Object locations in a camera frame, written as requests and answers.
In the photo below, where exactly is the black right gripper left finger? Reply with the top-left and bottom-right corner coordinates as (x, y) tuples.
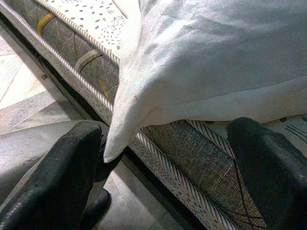
(0, 120), (106, 230)

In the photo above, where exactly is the patterned grey white mattress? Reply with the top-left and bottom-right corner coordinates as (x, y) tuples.
(0, 0), (307, 230)

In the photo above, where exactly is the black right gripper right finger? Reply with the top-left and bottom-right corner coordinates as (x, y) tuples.
(226, 116), (307, 230)

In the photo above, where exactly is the white pillow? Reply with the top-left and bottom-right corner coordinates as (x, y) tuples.
(103, 0), (307, 164)

